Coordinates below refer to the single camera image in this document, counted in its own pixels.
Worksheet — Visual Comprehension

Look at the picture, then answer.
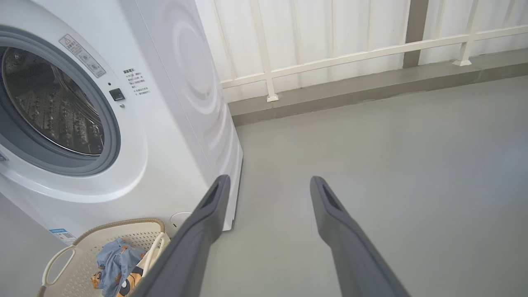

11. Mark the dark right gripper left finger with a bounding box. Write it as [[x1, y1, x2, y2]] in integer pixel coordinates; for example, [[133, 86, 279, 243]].
[[131, 174, 231, 297]]

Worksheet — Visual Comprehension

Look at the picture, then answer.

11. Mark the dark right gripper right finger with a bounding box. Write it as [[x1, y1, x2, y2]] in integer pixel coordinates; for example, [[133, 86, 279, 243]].
[[310, 176, 411, 297]]

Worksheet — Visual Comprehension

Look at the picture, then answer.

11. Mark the cream and orange garment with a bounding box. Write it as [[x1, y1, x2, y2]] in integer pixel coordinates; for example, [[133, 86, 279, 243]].
[[116, 258, 151, 297]]

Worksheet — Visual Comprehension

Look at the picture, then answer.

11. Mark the blue patterned garment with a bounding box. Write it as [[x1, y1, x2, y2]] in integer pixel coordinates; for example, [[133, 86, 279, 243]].
[[96, 238, 147, 297]]

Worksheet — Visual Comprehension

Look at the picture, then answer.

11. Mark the white front-load washing machine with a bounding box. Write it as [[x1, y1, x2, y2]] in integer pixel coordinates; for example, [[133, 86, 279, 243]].
[[0, 0, 244, 248]]

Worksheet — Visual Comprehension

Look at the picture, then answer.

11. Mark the grey rubber door gasket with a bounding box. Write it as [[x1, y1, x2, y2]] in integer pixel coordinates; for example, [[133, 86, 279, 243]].
[[0, 27, 121, 177]]

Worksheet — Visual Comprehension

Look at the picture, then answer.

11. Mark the stainless steel washing machine drum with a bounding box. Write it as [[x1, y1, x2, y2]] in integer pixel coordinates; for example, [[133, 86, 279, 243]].
[[2, 47, 104, 156]]

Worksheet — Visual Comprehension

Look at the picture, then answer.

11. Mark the round filter cover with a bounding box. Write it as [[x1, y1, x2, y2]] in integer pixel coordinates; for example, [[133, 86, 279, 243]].
[[170, 212, 194, 231]]

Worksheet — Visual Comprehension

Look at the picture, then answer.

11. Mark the cream basket with brown rim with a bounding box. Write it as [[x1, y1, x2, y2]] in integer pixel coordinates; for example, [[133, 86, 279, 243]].
[[37, 218, 170, 297]]

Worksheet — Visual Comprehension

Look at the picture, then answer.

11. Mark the blue energy label sticker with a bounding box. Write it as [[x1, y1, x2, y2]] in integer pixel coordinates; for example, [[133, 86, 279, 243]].
[[49, 228, 77, 246]]

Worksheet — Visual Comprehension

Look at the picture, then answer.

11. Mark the grey concrete curb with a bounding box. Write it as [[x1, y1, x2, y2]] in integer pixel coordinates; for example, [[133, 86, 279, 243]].
[[228, 49, 528, 126]]

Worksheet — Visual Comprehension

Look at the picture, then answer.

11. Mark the printed text label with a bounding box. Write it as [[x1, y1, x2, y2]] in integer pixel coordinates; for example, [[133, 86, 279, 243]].
[[123, 68, 151, 96]]

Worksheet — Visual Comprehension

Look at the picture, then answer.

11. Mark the white metal railing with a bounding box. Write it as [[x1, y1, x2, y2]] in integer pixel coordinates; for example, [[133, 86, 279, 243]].
[[196, 0, 528, 103]]

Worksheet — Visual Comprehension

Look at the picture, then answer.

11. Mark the grey warning sticker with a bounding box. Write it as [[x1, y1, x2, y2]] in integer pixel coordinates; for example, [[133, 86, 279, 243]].
[[59, 34, 106, 78]]

